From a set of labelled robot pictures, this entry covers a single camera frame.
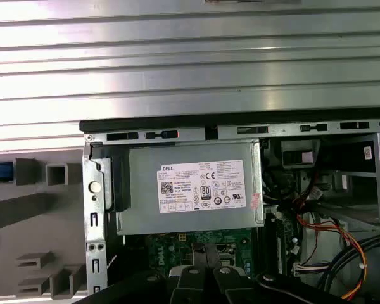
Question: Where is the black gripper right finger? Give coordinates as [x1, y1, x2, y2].
[205, 243, 339, 304]

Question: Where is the black RAM stick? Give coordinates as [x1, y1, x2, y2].
[275, 218, 288, 275]

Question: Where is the black open PC case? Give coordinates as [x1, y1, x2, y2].
[79, 112, 380, 304]

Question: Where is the black cable bundle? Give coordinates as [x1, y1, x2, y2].
[319, 231, 380, 304]

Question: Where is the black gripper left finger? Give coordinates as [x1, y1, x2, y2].
[82, 243, 207, 304]

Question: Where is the grey power supply unit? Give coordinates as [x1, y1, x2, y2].
[112, 141, 266, 237]

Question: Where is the white thin wire bundle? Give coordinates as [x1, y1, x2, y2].
[293, 258, 332, 276]

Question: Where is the orange red yellow wire bundle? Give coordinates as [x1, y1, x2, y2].
[296, 213, 367, 300]

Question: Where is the metal optical drive bay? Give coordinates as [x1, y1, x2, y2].
[331, 131, 380, 237]

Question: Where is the grey parts rack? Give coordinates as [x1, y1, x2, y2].
[0, 148, 89, 300]

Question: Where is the green motherboard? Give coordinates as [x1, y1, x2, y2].
[147, 229, 297, 279]

